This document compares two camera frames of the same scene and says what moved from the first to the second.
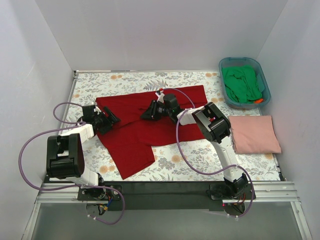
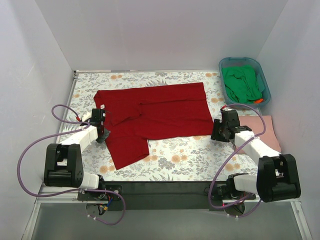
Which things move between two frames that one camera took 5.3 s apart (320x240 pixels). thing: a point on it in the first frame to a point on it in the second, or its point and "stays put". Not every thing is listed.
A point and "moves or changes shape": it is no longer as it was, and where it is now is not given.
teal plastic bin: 244,84 stays put
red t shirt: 129,142 moves or changes shape
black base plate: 161,195 stays put
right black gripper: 154,110 to 216,133
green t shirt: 242,83 stays put
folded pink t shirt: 254,134 stays put
